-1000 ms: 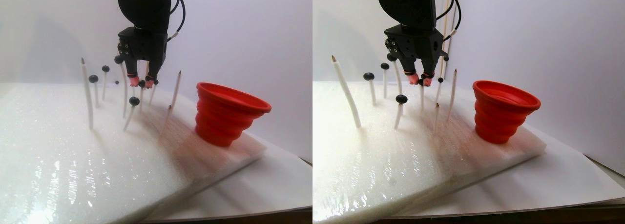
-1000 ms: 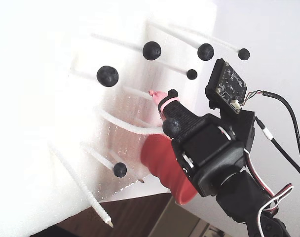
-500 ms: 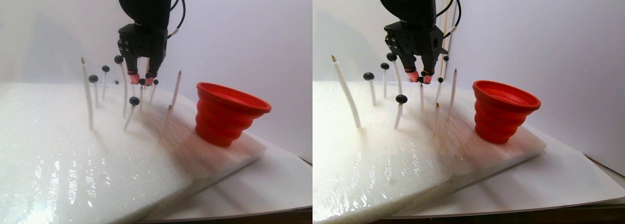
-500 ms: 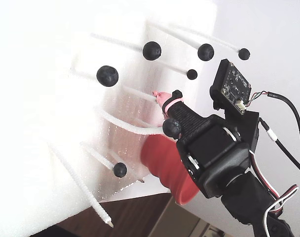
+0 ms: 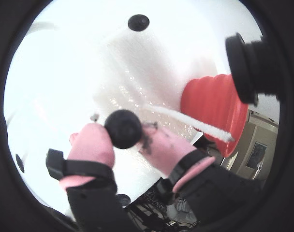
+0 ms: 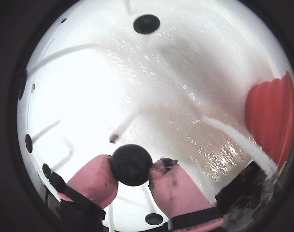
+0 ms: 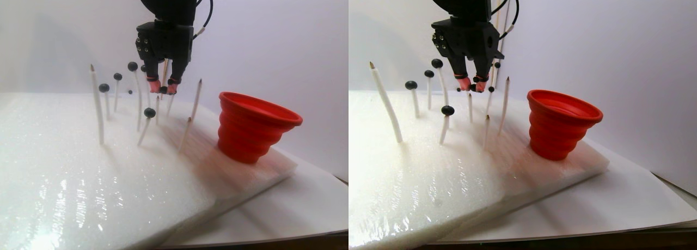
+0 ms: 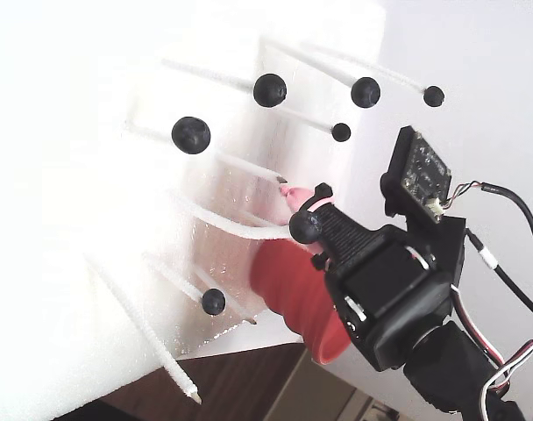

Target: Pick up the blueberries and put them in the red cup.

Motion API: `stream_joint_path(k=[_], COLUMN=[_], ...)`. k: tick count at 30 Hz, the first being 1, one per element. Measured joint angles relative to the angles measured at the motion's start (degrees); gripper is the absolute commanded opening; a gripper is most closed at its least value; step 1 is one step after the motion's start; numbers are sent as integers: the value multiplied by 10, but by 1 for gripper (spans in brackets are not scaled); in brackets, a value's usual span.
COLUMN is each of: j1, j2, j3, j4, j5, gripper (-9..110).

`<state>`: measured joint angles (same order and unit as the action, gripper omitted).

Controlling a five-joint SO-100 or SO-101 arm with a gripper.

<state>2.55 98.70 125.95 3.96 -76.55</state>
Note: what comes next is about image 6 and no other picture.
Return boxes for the white foam block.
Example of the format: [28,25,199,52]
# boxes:
[17,0,294,232]

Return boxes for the red collapsible silicone cup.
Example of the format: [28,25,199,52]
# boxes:
[245,70,294,171]

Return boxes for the pink padded gripper finger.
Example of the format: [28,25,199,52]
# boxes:
[148,158,224,232]
[49,155,119,232]

